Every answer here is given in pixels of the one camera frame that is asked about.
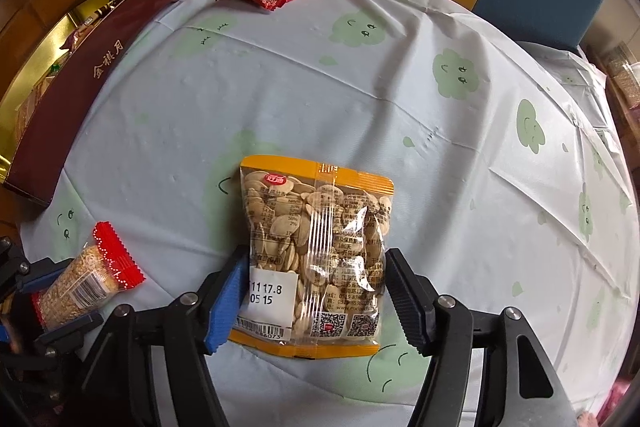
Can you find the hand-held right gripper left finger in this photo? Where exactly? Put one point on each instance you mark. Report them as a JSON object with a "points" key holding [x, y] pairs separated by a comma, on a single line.
{"points": [[227, 302]]}

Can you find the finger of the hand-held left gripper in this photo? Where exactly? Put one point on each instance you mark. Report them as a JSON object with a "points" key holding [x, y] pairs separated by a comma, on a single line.
{"points": [[70, 329], [45, 276]]}

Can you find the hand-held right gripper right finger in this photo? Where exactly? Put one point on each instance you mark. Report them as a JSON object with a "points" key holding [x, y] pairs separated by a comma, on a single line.
{"points": [[405, 302]]}

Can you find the red-ended sesame bar packet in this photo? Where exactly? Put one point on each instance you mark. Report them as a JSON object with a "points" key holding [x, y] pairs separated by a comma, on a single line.
{"points": [[75, 282]]}

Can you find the pumpkin seed packet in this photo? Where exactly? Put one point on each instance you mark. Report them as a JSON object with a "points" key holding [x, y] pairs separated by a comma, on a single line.
{"points": [[310, 232]]}

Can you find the maroon gift box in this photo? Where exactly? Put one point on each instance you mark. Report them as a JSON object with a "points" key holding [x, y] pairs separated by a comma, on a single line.
{"points": [[75, 107]]}

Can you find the pale printed tablecloth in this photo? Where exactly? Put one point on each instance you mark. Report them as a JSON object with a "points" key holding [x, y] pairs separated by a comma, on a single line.
{"points": [[450, 132]]}

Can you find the clear plastic packet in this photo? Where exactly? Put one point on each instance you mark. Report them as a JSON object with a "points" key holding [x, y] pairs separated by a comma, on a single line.
{"points": [[625, 74]]}

